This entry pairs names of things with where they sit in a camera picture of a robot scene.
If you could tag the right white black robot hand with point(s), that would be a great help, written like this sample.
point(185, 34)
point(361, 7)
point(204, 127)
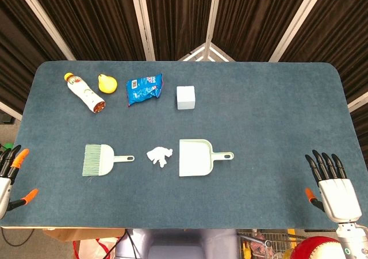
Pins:
point(339, 198)

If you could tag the brown curtain partition panel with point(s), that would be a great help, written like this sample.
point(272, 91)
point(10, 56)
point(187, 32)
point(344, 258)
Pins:
point(17, 40)
point(253, 17)
point(95, 20)
point(178, 11)
point(345, 26)

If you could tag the red white round ball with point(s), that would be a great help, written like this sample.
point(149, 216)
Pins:
point(313, 247)

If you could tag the white paper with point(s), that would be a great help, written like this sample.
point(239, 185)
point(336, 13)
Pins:
point(158, 155)

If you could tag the lavender robot torso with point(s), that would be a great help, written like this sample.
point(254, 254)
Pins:
point(172, 241)

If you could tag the mint green hand broom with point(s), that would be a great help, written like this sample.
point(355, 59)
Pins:
point(105, 159)

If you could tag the yellow pear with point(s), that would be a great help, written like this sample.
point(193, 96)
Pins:
point(107, 85)

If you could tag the white metal frame base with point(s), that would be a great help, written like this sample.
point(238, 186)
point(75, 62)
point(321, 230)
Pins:
point(204, 51)

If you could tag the white drink bottle yellow cap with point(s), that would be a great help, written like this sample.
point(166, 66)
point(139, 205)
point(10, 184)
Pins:
point(83, 92)

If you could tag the red white plastic bag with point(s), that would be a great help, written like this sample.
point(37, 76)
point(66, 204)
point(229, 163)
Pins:
point(92, 249)

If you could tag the pale blue cube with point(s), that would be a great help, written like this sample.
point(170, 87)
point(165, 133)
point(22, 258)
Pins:
point(185, 98)

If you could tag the brown cardboard box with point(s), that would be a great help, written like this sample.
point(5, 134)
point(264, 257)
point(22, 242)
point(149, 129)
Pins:
point(80, 233)

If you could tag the blue snack bag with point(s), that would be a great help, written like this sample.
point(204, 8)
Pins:
point(142, 90)

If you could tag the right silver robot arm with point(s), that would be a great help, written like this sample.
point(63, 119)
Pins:
point(352, 239)

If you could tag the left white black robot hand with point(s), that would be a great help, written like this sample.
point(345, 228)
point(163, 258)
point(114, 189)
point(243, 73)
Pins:
point(4, 190)

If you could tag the blue felt table mat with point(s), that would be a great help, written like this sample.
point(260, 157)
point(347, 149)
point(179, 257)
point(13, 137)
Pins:
point(258, 126)

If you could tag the mint green dustpan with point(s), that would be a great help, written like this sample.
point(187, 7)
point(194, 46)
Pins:
point(195, 158)

